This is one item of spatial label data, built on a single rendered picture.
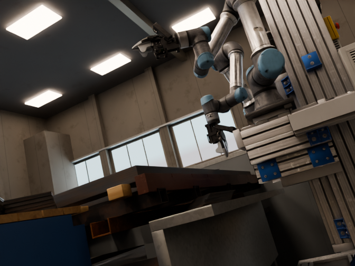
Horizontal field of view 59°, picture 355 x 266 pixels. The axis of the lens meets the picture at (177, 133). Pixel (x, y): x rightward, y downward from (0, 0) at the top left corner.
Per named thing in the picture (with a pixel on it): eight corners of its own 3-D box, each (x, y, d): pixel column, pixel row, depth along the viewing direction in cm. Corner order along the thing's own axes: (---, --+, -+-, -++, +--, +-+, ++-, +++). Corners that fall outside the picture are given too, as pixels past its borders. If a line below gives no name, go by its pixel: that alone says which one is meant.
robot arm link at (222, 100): (237, 107, 183) (225, 107, 176) (223, 115, 191) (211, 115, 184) (233, 95, 185) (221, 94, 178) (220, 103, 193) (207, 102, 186)
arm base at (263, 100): (288, 107, 156) (281, 89, 158) (285, 101, 142) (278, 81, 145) (259, 119, 161) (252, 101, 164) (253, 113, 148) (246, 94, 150)
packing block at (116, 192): (108, 201, 101) (106, 189, 102) (118, 200, 106) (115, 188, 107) (123, 196, 99) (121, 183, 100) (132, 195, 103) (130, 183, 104)
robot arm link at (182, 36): (184, 27, 144) (184, 38, 152) (174, 29, 144) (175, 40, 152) (188, 39, 142) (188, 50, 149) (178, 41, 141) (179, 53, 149)
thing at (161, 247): (182, 370, 81) (150, 232, 90) (272, 256, 197) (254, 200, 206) (196, 369, 80) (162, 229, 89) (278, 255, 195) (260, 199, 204)
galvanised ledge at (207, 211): (150, 232, 90) (148, 221, 91) (254, 200, 206) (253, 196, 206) (214, 215, 83) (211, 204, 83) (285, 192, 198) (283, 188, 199)
